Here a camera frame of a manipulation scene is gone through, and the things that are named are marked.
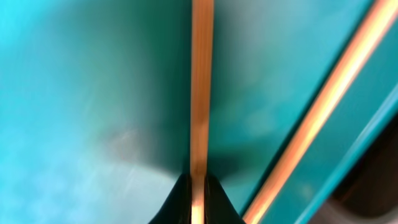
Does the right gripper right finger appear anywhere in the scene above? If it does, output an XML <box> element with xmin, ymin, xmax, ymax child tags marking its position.
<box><xmin>205</xmin><ymin>174</ymin><xmax>245</xmax><ymax>224</ymax></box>

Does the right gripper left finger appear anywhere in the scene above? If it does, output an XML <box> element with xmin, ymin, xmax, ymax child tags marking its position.
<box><xmin>149</xmin><ymin>174</ymin><xmax>192</xmax><ymax>224</ymax></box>

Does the wooden chopstick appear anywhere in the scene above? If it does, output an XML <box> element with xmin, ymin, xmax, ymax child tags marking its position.
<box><xmin>190</xmin><ymin>0</ymin><xmax>215</xmax><ymax>224</ymax></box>
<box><xmin>243</xmin><ymin>0</ymin><xmax>397</xmax><ymax>223</ymax></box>

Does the grey dishwasher rack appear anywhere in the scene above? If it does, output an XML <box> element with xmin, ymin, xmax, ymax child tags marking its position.
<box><xmin>309</xmin><ymin>116</ymin><xmax>397</xmax><ymax>224</ymax></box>

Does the teal serving tray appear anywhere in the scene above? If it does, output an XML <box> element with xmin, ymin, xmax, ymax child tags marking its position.
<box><xmin>0</xmin><ymin>0</ymin><xmax>398</xmax><ymax>224</ymax></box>

